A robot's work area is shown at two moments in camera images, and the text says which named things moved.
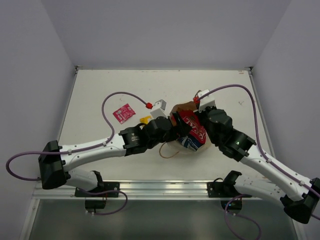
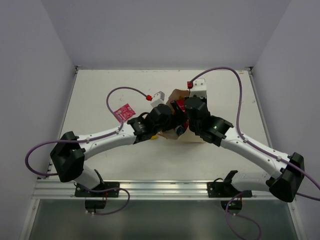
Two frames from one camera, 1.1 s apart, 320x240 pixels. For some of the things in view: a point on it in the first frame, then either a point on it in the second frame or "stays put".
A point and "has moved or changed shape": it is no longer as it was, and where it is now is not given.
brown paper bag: [175, 145] → [187, 135]
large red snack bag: [191, 117] has moved or changed shape
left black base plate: [107, 186] stays put
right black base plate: [219, 189] stays put
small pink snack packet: [124, 113] stays put
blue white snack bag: [189, 141] has moved or changed shape
